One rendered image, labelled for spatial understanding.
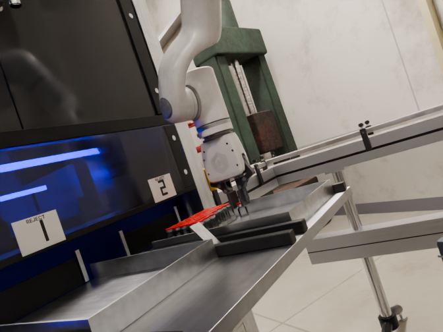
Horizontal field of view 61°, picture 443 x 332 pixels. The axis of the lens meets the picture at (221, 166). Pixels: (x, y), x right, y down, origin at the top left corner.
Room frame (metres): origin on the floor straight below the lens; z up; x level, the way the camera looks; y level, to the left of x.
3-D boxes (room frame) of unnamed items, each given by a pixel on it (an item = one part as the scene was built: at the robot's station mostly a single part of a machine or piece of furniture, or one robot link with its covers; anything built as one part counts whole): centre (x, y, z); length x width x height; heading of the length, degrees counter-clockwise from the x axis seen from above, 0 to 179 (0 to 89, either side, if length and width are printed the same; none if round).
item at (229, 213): (0.89, 0.06, 0.90); 0.18 x 0.02 x 0.05; 147
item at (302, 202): (0.84, -0.01, 0.90); 0.34 x 0.26 x 0.04; 57
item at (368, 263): (1.67, -0.48, 0.46); 0.09 x 0.09 x 0.77; 57
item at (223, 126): (0.89, -0.01, 1.11); 0.09 x 0.08 x 0.03; 57
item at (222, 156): (0.88, -0.01, 1.05); 0.10 x 0.07 x 0.11; 57
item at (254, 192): (1.49, 0.01, 0.92); 0.69 x 0.15 x 0.16; 147
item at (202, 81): (0.88, -0.01, 1.19); 0.09 x 0.08 x 0.13; 128
